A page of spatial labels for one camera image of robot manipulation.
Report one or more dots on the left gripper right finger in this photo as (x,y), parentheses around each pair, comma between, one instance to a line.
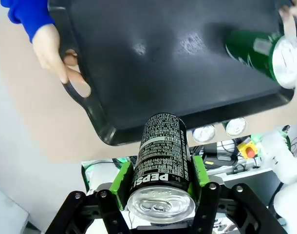
(200,173)

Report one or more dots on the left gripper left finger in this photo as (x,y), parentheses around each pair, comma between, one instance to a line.
(121,180)

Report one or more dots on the black Pepsi can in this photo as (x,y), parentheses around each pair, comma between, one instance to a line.
(163,158)

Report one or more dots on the black plastic serving tray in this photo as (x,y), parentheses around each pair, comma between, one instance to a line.
(151,73)

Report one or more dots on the green Chilsung cider can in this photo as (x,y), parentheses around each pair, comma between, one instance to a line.
(236,126)
(250,53)

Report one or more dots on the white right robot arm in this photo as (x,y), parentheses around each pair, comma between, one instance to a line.
(282,165)

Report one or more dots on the person's right forearm blue sleeve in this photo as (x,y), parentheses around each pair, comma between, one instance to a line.
(26,17)

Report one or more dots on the person's right hand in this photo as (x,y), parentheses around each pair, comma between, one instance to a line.
(48,51)

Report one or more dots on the person's left hand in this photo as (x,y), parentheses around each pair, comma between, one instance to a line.
(294,14)

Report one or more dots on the blue Pocari Sweat can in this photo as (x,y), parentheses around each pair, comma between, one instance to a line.
(204,133)

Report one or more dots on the yellow emergency stop button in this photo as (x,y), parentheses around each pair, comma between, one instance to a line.
(248,150)

